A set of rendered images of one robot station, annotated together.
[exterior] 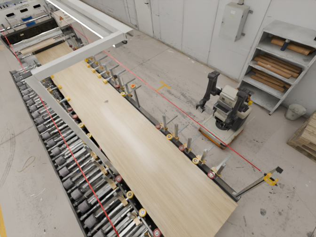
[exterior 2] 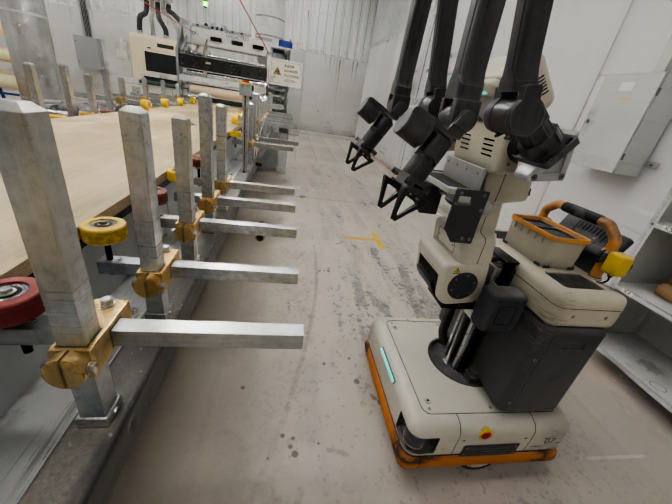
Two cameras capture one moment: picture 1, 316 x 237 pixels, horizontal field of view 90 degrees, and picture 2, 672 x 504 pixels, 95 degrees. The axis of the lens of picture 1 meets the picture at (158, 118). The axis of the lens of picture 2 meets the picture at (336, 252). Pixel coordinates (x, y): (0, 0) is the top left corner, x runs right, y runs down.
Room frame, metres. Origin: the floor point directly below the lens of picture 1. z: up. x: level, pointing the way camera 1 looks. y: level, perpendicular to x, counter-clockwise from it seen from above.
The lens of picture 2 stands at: (0.41, -1.08, 1.21)
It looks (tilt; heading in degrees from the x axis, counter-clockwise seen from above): 26 degrees down; 23
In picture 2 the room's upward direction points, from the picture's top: 10 degrees clockwise
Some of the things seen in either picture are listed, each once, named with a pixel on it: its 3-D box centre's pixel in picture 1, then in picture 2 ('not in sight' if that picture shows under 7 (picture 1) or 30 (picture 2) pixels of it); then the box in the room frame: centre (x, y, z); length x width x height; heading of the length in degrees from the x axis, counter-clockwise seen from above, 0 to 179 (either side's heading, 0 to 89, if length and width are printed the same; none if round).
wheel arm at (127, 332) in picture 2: (219, 166); (165, 334); (0.65, -0.72, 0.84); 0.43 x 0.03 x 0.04; 125
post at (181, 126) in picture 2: (188, 146); (186, 207); (0.97, -0.38, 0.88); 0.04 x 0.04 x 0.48; 35
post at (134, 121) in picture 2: (202, 157); (149, 235); (0.76, -0.52, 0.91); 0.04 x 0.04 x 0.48; 35
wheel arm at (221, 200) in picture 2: (178, 131); (237, 202); (1.26, -0.29, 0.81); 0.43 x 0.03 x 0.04; 125
